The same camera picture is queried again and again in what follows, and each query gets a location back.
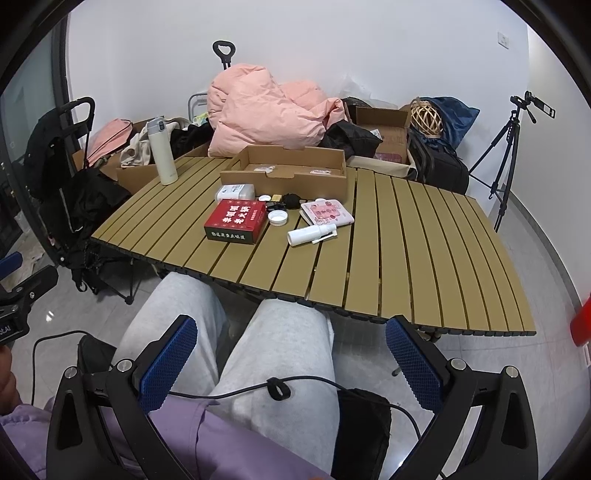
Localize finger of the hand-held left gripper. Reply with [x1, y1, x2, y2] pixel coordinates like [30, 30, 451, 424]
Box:
[0, 252, 23, 278]
[0, 265, 60, 308]

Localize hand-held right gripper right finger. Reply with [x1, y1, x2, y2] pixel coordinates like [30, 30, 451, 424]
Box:
[385, 315, 540, 480]

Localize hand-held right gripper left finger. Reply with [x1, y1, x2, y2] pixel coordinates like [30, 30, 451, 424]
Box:
[45, 314, 199, 480]

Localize red printed carton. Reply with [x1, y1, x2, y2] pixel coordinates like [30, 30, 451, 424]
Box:
[204, 199, 267, 244]

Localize white spray bottle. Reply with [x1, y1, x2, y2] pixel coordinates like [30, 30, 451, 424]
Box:
[287, 222, 339, 247]

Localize pink printed packet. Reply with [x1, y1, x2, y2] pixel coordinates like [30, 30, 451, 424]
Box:
[299, 200, 355, 228]

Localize white pill jar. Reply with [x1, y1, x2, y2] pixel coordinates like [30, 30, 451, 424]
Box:
[215, 184, 256, 202]

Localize shallow cardboard tray box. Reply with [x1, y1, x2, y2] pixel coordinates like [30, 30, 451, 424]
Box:
[220, 145, 348, 202]

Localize person's left hand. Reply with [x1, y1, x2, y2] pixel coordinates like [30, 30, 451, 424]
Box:
[0, 345, 19, 407]

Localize person's purple sweater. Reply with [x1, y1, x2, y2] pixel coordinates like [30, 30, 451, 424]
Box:
[0, 396, 326, 480]

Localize person's grey pants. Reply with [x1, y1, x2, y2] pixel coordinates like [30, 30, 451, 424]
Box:
[111, 271, 336, 476]

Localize black stroller cart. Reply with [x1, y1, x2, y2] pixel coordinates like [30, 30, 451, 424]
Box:
[23, 97, 96, 200]

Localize large open cardboard box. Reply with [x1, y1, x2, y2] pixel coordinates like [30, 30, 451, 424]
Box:
[99, 121, 214, 195]

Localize pink bag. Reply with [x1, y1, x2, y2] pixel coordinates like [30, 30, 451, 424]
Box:
[85, 119, 134, 168]

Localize white crumpled cloth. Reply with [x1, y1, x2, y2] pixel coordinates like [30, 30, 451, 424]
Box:
[120, 117, 191, 168]

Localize red plastic object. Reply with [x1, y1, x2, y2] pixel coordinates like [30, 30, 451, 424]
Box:
[569, 304, 591, 347]

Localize white thermos bottle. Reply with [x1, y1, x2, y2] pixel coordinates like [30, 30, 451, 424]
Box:
[146, 116, 179, 186]

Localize beige low box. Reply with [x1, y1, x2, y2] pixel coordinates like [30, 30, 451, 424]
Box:
[346, 154, 419, 182]

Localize black backpack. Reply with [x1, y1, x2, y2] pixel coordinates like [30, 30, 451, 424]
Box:
[409, 130, 470, 195]

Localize black clothing heap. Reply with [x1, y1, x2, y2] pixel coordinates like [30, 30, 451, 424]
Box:
[170, 123, 216, 160]

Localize black tripod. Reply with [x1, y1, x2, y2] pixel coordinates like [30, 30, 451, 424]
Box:
[467, 107, 523, 232]

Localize black crumpled cloth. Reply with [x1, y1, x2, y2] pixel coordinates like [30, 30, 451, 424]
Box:
[327, 121, 384, 160]

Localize cardboard box with print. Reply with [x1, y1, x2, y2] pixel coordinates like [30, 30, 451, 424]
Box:
[346, 105, 413, 164]

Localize woven rattan ball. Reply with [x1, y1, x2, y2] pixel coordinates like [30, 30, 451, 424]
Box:
[411, 98, 445, 136]

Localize blue bag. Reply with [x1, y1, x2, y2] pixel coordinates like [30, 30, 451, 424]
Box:
[418, 96, 481, 151]

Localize pink puffy jacket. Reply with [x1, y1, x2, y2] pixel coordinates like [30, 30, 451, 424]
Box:
[206, 65, 347, 158]

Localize black cable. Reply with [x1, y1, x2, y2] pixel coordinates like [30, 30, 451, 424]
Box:
[32, 330, 423, 445]

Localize grey metal frame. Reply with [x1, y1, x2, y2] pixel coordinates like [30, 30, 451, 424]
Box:
[188, 91, 208, 121]

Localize black trolley handle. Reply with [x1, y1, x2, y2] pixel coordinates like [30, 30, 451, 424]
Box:
[212, 41, 235, 71]

